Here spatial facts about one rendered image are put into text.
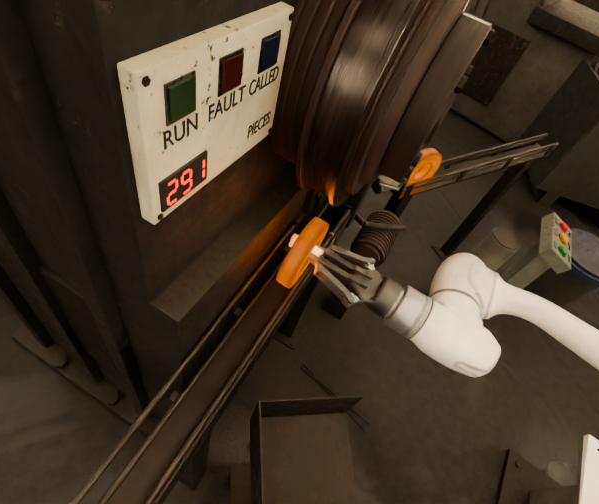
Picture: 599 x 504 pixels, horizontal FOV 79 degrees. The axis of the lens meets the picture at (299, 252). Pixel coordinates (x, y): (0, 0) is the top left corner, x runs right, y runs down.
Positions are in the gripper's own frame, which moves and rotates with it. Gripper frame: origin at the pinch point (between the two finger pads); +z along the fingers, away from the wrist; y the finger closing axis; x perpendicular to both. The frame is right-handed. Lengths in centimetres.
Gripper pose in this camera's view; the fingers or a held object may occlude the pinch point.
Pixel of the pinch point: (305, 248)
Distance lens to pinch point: 73.9
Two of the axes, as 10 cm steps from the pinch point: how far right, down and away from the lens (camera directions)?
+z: -8.4, -5.3, 1.1
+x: 2.6, -5.8, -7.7
